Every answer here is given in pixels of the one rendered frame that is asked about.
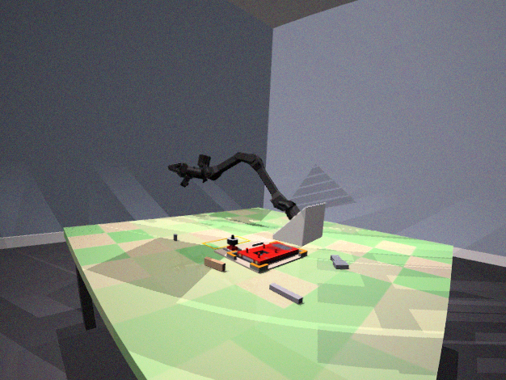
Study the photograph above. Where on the tan rectangular block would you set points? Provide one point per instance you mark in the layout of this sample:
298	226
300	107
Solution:
212	263

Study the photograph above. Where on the beige flat slab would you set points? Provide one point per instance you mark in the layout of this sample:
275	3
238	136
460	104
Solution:
232	255

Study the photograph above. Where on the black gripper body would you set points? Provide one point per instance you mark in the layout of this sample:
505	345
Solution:
186	170

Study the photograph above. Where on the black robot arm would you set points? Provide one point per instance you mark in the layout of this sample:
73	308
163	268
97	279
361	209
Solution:
213	172

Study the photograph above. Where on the grey rectangular bar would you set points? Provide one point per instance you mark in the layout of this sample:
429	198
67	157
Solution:
285	293

